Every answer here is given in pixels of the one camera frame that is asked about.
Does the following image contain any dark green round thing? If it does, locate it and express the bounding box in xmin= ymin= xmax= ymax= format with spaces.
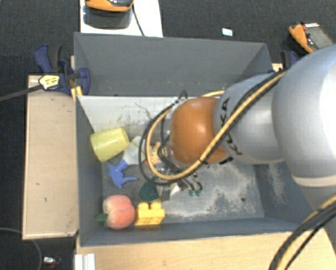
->
xmin=139 ymin=180 xmax=161 ymax=203

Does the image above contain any yellow toy brick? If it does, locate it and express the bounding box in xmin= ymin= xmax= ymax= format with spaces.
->
xmin=134 ymin=201 xmax=166 ymax=227

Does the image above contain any orange toy tiger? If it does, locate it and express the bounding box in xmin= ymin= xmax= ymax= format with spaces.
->
xmin=144 ymin=141 xmax=172 ymax=169

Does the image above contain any pink toy peach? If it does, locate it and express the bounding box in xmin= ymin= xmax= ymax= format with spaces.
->
xmin=94 ymin=194 xmax=137 ymax=230

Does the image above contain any blue toy animal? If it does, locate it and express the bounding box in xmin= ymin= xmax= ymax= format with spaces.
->
xmin=106 ymin=159 xmax=138 ymax=190

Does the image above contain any clear plastic bottle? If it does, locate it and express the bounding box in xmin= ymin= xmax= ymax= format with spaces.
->
xmin=122 ymin=135 xmax=147 ymax=166

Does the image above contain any yellow plastic cup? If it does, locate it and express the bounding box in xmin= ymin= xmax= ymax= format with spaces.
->
xmin=90 ymin=127 xmax=130 ymax=163

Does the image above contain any grey metal bin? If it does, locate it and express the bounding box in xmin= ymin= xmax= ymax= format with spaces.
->
xmin=73 ymin=31 xmax=315 ymax=248

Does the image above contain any pale wood board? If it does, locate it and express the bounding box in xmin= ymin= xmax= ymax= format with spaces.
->
xmin=22 ymin=74 xmax=80 ymax=240

